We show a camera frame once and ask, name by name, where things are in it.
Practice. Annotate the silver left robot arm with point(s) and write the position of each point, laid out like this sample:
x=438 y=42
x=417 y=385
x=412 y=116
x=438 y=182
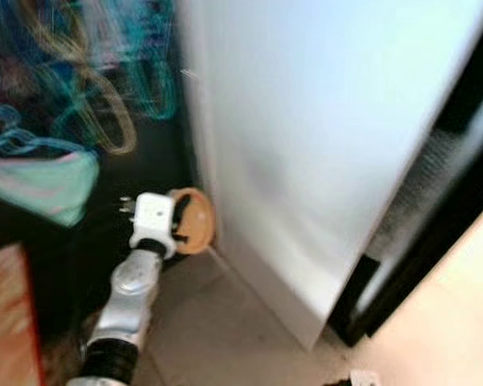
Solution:
x=129 y=297

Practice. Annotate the black fridge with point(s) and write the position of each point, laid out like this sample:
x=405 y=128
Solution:
x=435 y=233

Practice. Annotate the black board with colourful scribbles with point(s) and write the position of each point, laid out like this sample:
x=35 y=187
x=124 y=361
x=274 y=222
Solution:
x=72 y=96

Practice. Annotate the red patterned box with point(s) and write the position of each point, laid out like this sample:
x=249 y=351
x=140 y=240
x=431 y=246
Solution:
x=6 y=322

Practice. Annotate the bubble wrap sheet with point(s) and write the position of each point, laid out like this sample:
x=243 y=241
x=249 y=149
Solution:
x=419 y=193

